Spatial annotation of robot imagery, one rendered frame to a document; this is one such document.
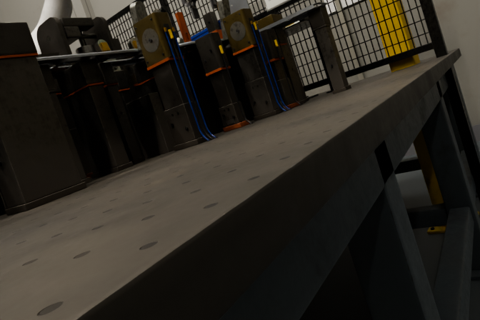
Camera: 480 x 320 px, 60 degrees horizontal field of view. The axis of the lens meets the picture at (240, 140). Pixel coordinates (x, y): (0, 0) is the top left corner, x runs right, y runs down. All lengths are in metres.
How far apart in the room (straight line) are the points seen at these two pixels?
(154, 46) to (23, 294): 0.93
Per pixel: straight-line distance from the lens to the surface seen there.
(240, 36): 1.34
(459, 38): 3.34
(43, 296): 0.19
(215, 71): 1.24
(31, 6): 5.92
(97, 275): 0.18
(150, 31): 1.10
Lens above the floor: 0.74
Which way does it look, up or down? 4 degrees down
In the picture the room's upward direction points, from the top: 19 degrees counter-clockwise
